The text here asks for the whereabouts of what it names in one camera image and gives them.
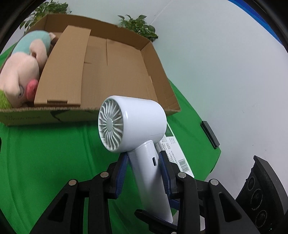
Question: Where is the brown cardboard box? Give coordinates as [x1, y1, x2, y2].
[1, 14, 181, 126]

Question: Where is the green table cloth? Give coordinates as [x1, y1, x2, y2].
[0, 42, 222, 234]

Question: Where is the pink teal plush pig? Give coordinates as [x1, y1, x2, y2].
[1, 30, 58, 109]

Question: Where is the white handheld fan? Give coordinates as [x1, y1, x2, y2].
[98, 96, 173, 223]

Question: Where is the right potted plant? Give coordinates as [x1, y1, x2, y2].
[118, 15, 159, 42]

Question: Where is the cardboard divider flap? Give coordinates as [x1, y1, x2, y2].
[34, 25, 91, 107]

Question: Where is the left potted plant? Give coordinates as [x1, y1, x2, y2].
[19, 1, 72, 32]

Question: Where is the potted plant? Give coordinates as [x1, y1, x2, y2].
[19, 1, 72, 32]
[118, 15, 159, 42]

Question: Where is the small black bar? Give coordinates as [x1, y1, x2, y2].
[200, 121, 220, 149]

